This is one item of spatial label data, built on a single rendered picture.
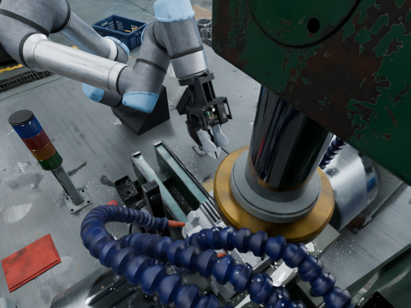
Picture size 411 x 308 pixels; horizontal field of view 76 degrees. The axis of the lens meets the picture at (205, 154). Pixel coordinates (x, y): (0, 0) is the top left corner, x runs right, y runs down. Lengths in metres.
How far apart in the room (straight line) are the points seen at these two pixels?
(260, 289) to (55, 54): 0.69
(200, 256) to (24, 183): 1.10
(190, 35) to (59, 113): 1.09
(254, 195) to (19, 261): 0.86
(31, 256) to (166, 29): 0.82
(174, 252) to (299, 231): 0.20
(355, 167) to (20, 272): 1.02
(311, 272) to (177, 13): 0.48
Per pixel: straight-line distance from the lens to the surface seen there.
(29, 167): 1.33
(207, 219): 0.65
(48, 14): 0.89
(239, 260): 0.57
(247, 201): 0.37
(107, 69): 0.68
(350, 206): 0.73
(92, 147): 1.28
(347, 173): 0.73
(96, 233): 0.26
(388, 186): 0.88
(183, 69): 0.57
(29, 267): 1.06
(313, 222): 0.40
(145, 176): 0.94
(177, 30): 0.56
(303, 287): 0.81
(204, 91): 0.58
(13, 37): 0.85
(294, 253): 0.23
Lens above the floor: 1.66
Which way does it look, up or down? 48 degrees down
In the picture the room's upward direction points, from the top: straight up
